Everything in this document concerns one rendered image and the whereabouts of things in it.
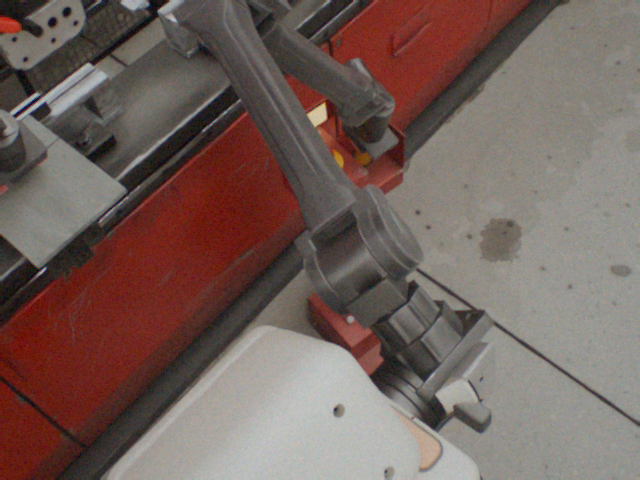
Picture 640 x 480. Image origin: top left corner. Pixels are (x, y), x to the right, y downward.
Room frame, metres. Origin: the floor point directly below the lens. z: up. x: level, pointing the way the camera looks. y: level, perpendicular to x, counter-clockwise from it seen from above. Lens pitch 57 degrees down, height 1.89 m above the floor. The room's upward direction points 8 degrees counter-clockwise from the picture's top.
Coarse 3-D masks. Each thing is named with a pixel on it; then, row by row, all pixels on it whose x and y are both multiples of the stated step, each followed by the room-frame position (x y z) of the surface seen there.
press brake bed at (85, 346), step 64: (384, 0) 1.37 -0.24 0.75; (448, 0) 1.56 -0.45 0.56; (512, 0) 1.84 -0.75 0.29; (384, 64) 1.37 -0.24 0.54; (448, 64) 1.60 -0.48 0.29; (256, 128) 1.07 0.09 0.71; (128, 192) 0.86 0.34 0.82; (192, 192) 0.94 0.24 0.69; (256, 192) 1.04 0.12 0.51; (64, 256) 0.74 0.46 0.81; (128, 256) 0.81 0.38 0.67; (192, 256) 0.90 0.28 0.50; (256, 256) 1.02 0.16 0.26; (0, 320) 0.64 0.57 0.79; (64, 320) 0.69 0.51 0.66; (128, 320) 0.76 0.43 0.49; (192, 320) 0.86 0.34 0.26; (0, 384) 0.58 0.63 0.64; (64, 384) 0.64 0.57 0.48; (128, 384) 0.72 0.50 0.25; (0, 448) 0.52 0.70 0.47; (64, 448) 0.58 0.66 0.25; (128, 448) 0.64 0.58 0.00
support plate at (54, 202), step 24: (24, 120) 0.90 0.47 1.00; (48, 144) 0.84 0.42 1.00; (48, 168) 0.79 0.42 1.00; (72, 168) 0.78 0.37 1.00; (96, 168) 0.77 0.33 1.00; (24, 192) 0.74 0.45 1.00; (48, 192) 0.74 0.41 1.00; (72, 192) 0.73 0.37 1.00; (96, 192) 0.72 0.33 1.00; (120, 192) 0.71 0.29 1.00; (0, 216) 0.70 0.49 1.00; (24, 216) 0.69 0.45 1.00; (48, 216) 0.69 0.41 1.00; (72, 216) 0.68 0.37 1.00; (96, 216) 0.68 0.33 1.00; (24, 240) 0.65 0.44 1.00; (48, 240) 0.64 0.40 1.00
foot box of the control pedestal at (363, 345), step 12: (312, 300) 0.94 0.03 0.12; (312, 312) 0.94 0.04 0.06; (324, 312) 0.90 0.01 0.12; (312, 324) 0.93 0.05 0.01; (324, 324) 0.89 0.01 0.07; (336, 324) 0.86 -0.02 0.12; (348, 324) 0.86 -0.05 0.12; (324, 336) 0.88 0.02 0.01; (336, 336) 0.85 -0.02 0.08; (348, 336) 0.82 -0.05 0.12; (360, 336) 0.82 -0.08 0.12; (372, 336) 0.83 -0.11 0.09; (348, 348) 0.80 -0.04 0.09; (360, 348) 0.81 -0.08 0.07; (372, 348) 0.83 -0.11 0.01; (360, 360) 0.80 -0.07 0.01; (372, 360) 0.79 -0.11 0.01
